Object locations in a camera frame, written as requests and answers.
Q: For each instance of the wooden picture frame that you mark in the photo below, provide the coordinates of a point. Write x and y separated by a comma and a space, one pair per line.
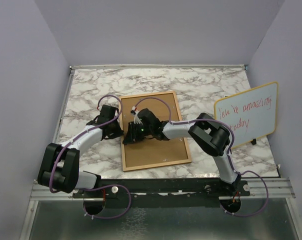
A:
153, 165

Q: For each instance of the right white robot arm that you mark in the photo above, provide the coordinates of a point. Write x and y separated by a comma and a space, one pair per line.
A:
210, 135

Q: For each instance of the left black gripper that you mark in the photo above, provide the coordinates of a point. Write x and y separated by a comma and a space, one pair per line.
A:
119, 131

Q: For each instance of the black mounting base plate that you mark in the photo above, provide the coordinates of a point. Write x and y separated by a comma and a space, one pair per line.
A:
161, 193

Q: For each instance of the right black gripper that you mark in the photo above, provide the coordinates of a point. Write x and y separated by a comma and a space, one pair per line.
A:
131, 136

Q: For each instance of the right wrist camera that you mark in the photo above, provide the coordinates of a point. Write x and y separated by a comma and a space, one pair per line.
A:
134, 111

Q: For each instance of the yellow rimmed whiteboard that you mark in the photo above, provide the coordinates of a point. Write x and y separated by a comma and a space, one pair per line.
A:
251, 114

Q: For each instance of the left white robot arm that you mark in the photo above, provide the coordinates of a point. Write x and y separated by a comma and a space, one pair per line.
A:
60, 167

